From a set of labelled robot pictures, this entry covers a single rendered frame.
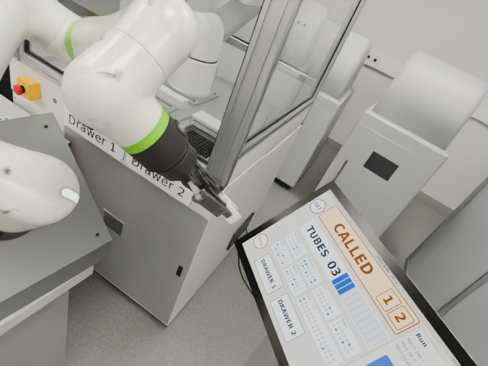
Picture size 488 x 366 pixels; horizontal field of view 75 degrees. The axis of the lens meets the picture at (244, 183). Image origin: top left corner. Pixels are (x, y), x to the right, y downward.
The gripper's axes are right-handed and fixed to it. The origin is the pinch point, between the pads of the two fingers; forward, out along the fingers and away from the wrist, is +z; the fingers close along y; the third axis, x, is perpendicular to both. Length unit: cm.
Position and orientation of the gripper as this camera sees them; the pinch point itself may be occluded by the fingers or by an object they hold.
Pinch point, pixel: (226, 208)
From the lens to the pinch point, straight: 70.6
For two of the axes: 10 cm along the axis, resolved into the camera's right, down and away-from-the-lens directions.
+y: -3.0, -6.5, 7.0
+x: -8.3, 5.4, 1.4
